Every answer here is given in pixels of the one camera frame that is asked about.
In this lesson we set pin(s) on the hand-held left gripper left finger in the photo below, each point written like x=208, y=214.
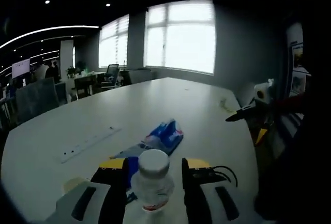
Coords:
x=113, y=182

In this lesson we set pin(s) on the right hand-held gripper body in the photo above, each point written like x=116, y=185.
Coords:
x=263, y=92

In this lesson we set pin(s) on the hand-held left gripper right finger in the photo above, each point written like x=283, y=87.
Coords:
x=196, y=182

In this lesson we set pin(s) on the clear water bottle red label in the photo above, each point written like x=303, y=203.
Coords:
x=152, y=187

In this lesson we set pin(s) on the blue tissue packet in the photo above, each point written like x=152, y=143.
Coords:
x=165, y=136

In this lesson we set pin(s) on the white power strip panel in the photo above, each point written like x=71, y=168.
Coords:
x=90, y=143

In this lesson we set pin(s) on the standing printed banner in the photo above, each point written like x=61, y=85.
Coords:
x=297, y=58

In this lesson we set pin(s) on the wide window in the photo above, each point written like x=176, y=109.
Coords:
x=181, y=37

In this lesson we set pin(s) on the dark wooden desk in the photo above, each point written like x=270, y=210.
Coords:
x=86, y=83

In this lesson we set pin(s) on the black mesh office chair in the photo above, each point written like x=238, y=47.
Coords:
x=111, y=72

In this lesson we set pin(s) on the grey chair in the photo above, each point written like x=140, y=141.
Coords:
x=37, y=99

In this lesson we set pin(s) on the green potted plant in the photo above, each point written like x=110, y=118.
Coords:
x=76, y=69

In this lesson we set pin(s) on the narrow window with blinds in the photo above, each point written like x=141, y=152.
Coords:
x=113, y=43

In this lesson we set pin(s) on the curved ceiling light strip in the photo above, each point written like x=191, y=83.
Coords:
x=51, y=29

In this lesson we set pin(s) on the wall screen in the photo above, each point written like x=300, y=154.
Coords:
x=20, y=68

